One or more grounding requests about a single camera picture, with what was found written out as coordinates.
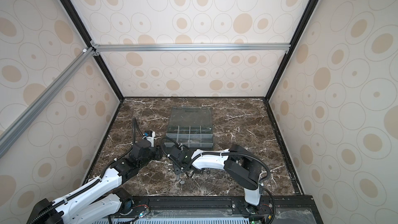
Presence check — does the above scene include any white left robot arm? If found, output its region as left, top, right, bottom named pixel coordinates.
left=28, top=140, right=164, bottom=224

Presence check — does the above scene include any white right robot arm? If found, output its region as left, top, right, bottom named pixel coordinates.
left=162, top=144, right=271, bottom=206

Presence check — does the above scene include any pile of screws and nuts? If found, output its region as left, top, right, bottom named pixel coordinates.
left=176, top=174, right=186, bottom=184

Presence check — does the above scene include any clear plastic compartment box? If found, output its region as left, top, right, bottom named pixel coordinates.
left=166, top=107, right=214, bottom=150

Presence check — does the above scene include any silver aluminium crossbar rear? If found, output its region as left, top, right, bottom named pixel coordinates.
left=94, top=43, right=291, bottom=52

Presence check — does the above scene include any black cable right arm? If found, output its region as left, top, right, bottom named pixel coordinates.
left=159, top=136, right=276, bottom=224

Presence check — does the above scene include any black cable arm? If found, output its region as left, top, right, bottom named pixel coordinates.
left=159, top=136, right=276, bottom=224
left=27, top=117, right=147, bottom=224

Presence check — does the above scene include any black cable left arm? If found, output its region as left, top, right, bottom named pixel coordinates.
left=27, top=117, right=147, bottom=224

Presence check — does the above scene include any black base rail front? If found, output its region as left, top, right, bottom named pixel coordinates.
left=111, top=194, right=323, bottom=224

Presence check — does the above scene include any silver aluminium rail left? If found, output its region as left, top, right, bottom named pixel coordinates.
left=1, top=47, right=94, bottom=156

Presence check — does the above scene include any black corner frame post left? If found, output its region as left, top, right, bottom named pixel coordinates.
left=59, top=0, right=124, bottom=102

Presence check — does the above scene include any black corner frame post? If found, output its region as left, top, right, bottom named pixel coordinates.
left=265, top=0, right=319, bottom=102
left=59, top=0, right=124, bottom=102

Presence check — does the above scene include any black corner frame post right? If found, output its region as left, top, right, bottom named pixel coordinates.
left=265, top=0, right=319, bottom=102

